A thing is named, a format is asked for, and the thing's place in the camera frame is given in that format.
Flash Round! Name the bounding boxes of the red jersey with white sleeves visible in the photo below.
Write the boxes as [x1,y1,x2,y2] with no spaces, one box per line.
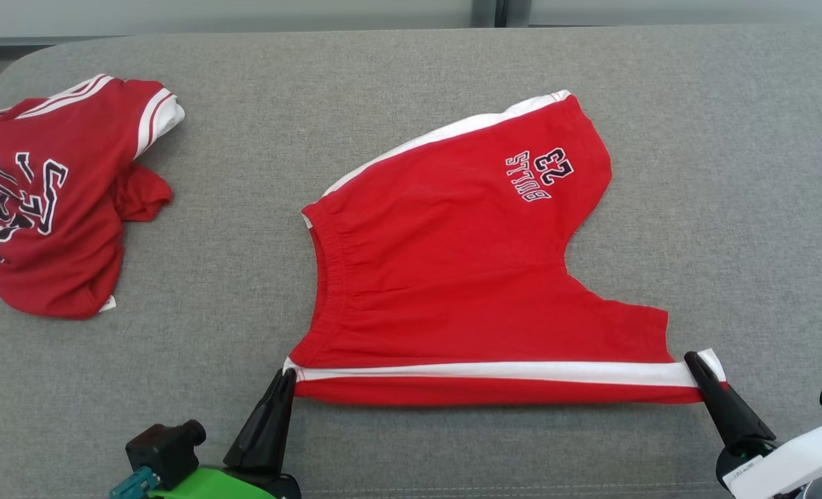
[0,74,185,319]

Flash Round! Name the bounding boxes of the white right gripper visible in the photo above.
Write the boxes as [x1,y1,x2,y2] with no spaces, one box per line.
[685,352,822,499]

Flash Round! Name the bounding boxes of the red shorts with white stripe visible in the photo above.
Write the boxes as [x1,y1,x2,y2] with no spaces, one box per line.
[283,90,728,406]

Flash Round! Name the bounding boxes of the black cable with teal plug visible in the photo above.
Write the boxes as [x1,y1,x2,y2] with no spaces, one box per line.
[110,466,162,499]

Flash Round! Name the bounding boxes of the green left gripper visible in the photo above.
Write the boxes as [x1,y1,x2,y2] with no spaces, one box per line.
[149,368,302,499]

